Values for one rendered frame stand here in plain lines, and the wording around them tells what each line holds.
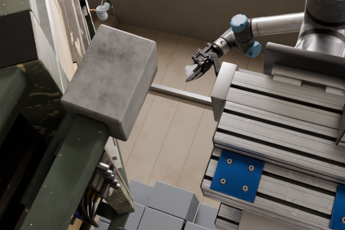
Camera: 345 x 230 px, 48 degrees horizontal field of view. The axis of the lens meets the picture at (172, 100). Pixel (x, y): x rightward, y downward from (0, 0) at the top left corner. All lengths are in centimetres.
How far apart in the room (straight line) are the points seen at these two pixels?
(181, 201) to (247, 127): 328
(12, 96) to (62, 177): 19
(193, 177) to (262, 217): 458
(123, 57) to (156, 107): 517
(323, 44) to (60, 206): 62
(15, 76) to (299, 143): 55
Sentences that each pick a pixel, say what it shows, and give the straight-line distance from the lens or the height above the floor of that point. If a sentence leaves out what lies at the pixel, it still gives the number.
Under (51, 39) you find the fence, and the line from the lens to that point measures 111.
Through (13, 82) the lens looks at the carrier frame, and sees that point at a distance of 79.
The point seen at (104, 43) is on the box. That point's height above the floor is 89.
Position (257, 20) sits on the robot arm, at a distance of 168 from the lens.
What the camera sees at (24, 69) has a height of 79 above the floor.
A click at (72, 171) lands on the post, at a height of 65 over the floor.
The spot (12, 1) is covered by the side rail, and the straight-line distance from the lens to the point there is 88.
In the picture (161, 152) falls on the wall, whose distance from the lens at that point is 562.
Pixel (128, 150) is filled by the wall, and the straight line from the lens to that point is 575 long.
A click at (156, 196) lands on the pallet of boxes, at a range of 412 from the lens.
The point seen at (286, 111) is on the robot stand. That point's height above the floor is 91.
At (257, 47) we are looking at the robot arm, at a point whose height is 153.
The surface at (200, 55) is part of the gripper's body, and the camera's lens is 179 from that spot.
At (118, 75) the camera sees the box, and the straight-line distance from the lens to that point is 73.
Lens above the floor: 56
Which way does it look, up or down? 22 degrees up
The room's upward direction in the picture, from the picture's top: 22 degrees clockwise
